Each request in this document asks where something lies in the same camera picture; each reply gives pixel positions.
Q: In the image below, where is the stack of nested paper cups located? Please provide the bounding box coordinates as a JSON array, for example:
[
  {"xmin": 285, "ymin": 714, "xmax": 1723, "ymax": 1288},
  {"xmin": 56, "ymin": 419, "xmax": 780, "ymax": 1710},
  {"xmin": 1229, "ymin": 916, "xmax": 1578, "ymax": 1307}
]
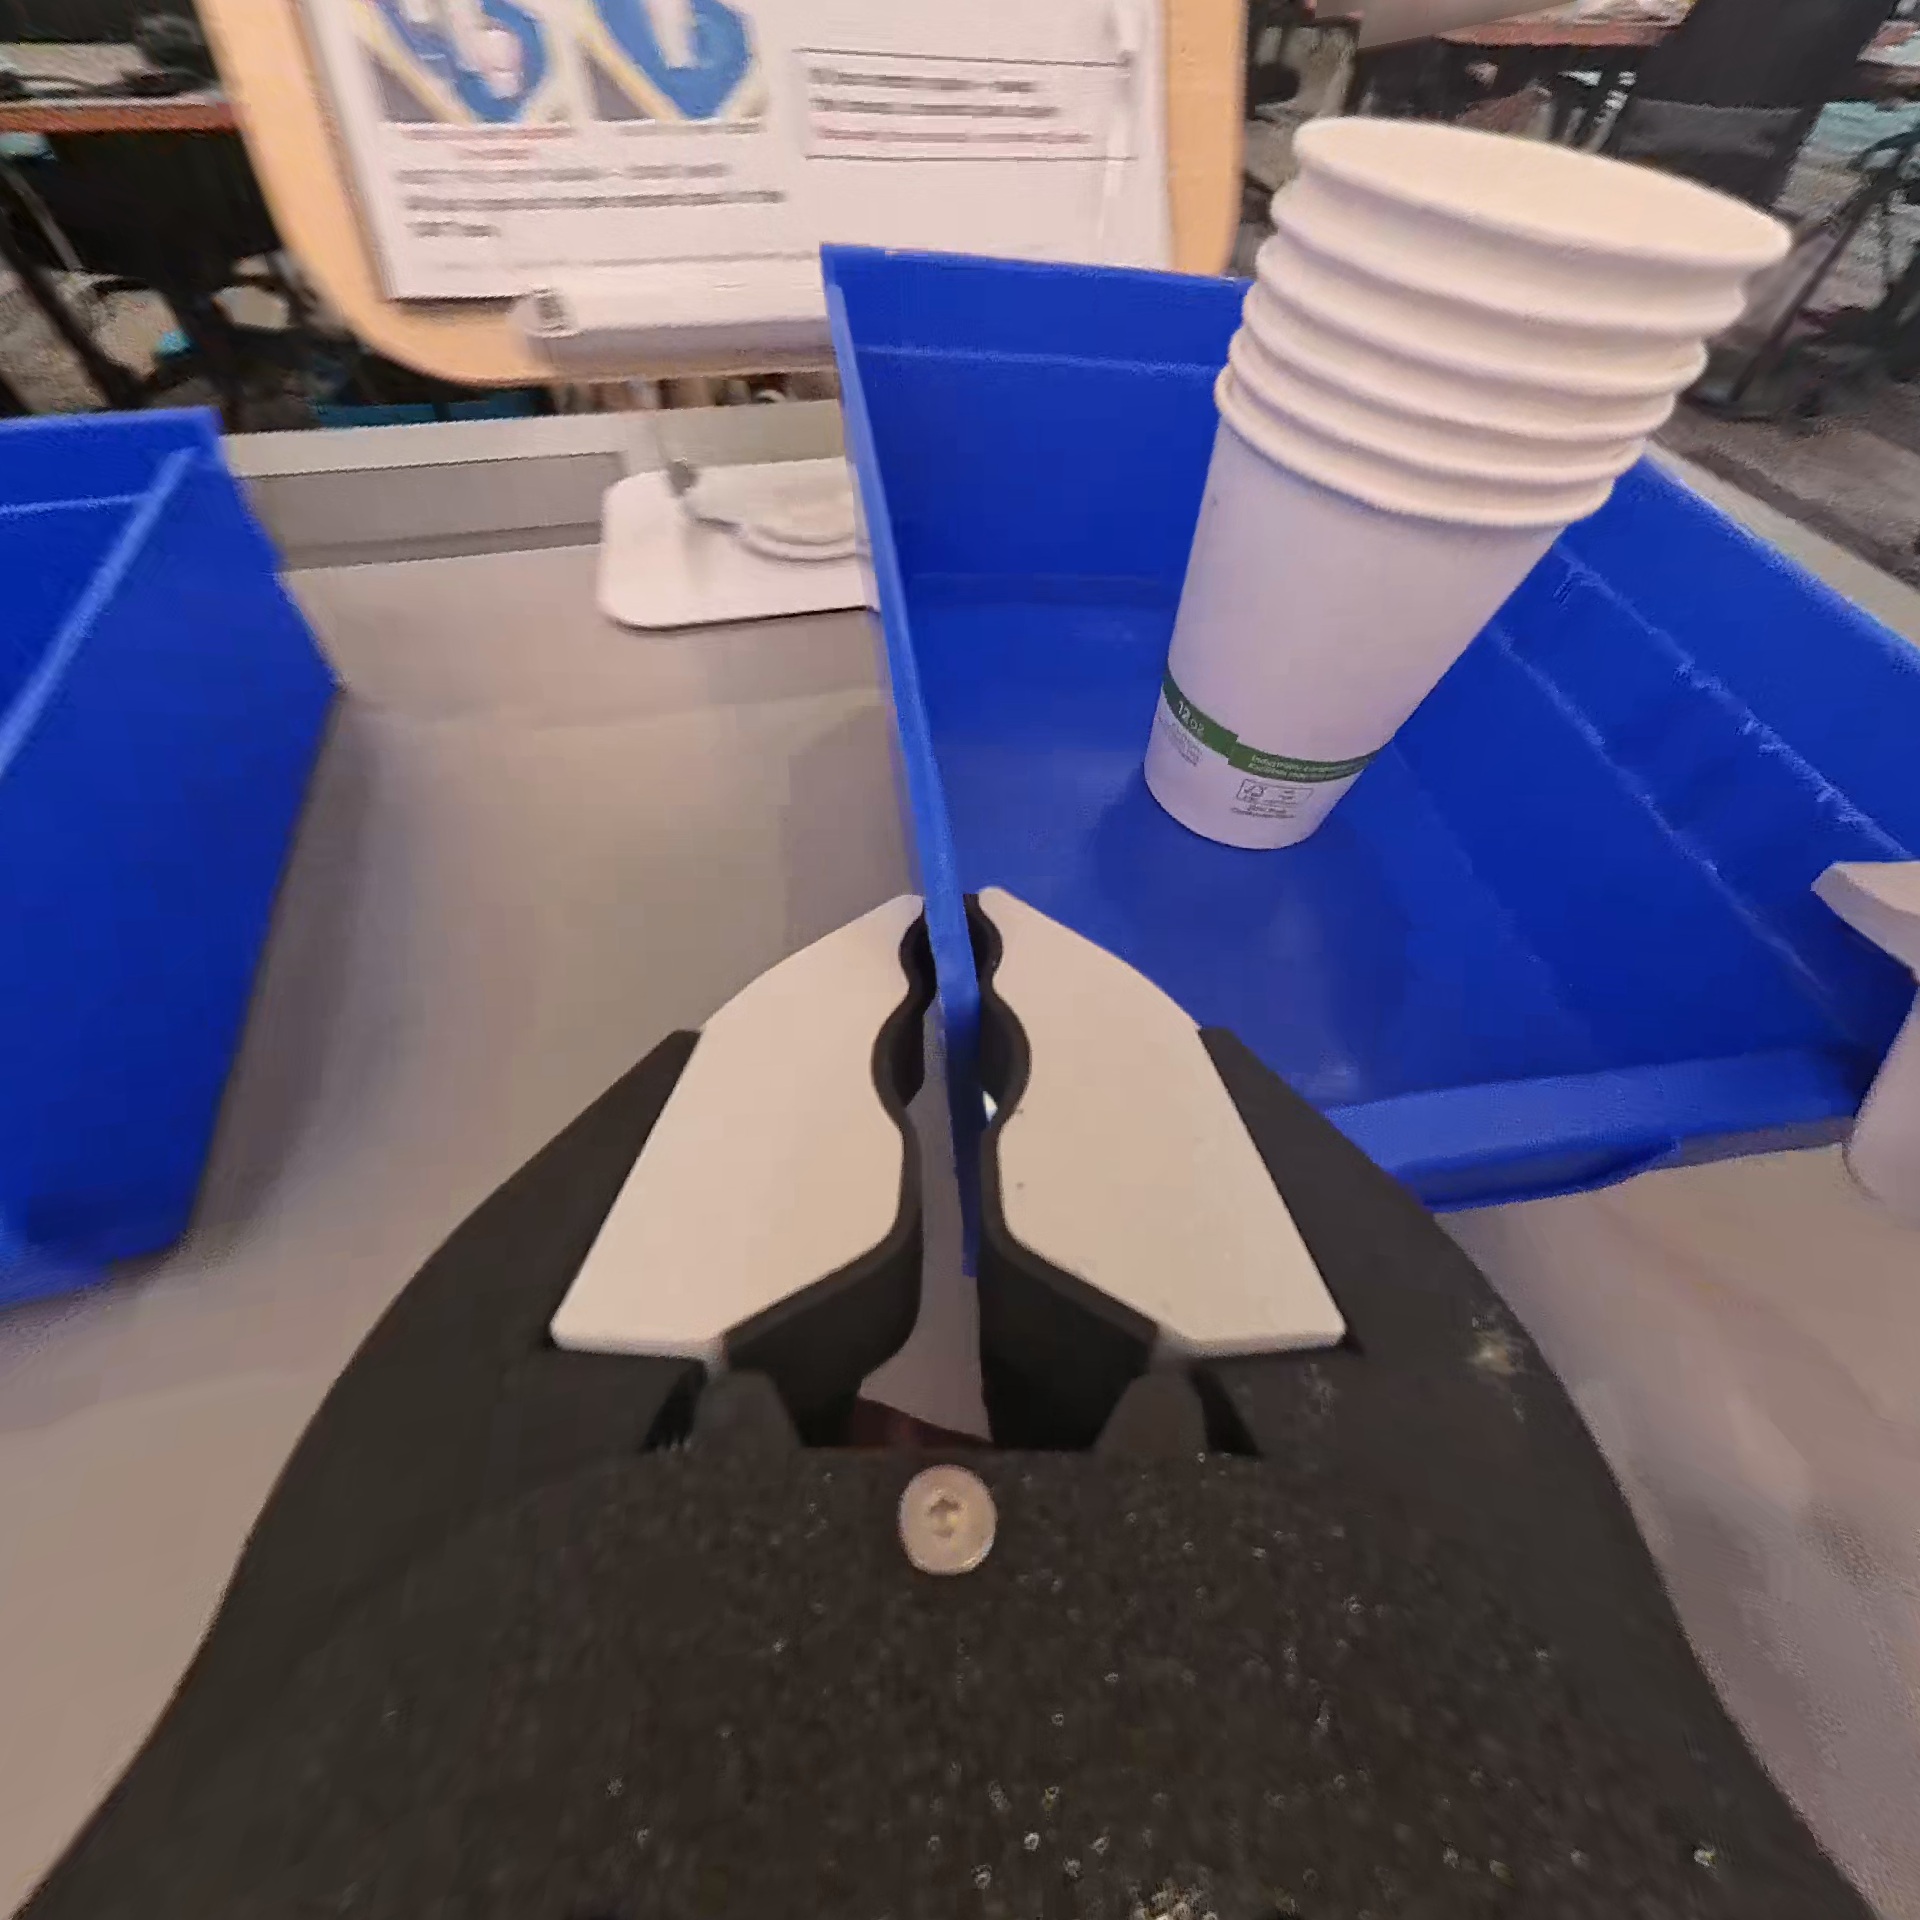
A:
[{"xmin": 1142, "ymin": 118, "xmax": 1793, "ymax": 852}]

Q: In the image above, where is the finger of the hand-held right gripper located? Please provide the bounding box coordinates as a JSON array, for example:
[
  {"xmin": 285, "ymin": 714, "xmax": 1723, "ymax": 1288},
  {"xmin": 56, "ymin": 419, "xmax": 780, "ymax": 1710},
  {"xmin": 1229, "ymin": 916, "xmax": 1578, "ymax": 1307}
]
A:
[{"xmin": 1812, "ymin": 860, "xmax": 1920, "ymax": 970}]

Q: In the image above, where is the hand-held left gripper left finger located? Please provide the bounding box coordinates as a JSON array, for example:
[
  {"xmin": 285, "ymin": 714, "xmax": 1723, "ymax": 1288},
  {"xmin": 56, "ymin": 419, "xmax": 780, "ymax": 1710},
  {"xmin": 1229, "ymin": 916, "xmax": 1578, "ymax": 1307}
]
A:
[{"xmin": 550, "ymin": 895, "xmax": 922, "ymax": 1447}]

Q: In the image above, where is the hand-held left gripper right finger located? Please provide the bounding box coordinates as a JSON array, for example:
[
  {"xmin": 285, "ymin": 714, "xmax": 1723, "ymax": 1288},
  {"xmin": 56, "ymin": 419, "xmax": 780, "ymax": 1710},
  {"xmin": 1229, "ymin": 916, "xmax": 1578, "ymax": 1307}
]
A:
[{"xmin": 967, "ymin": 888, "xmax": 1348, "ymax": 1450}]

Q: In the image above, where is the printed instruction sheet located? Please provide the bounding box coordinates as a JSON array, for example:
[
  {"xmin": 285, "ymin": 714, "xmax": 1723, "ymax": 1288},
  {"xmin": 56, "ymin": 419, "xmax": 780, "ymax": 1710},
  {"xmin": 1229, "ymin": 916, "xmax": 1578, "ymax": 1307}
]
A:
[{"xmin": 300, "ymin": 0, "xmax": 1175, "ymax": 302}]

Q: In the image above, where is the blue plastic bin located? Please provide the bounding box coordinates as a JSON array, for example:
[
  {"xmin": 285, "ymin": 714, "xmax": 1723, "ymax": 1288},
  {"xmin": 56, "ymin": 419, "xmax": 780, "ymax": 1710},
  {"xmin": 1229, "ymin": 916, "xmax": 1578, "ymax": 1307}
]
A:
[
  {"xmin": 820, "ymin": 245, "xmax": 1920, "ymax": 1279},
  {"xmin": 0, "ymin": 405, "xmax": 337, "ymax": 1311}
]

